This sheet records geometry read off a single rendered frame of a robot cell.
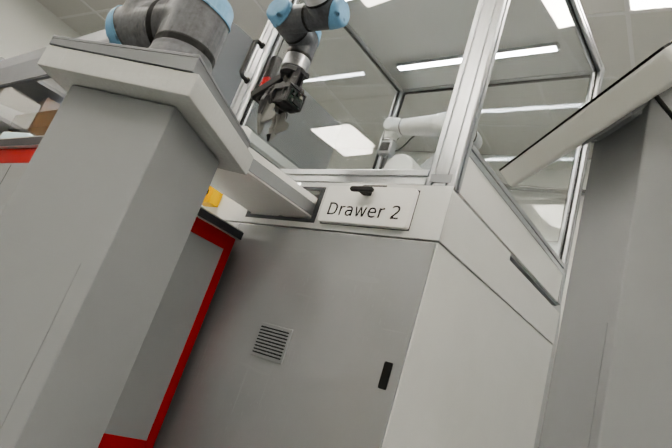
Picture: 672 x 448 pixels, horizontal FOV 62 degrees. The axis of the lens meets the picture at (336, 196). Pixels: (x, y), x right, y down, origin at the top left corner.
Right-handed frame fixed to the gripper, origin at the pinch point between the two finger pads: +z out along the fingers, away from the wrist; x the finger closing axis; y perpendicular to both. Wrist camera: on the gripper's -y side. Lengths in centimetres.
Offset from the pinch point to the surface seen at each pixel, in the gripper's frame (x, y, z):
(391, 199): 21.2, 32.1, 8.3
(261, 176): 0.4, 5.4, 12.9
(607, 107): -7, 89, 3
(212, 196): 19.0, -36.8, 11.2
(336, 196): 21.1, 13.7, 8.1
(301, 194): 16.2, 5.4, 10.3
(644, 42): 202, 40, -182
